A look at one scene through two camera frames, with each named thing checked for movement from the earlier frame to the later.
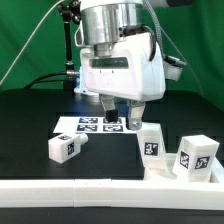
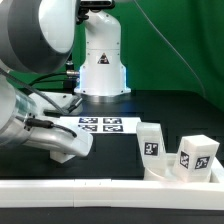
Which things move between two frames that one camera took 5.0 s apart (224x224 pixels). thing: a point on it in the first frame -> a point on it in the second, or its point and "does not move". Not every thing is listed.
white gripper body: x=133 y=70 -> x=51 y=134
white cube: x=195 y=158 does not move
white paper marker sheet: x=91 y=125 does not move
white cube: x=152 y=145 does not move
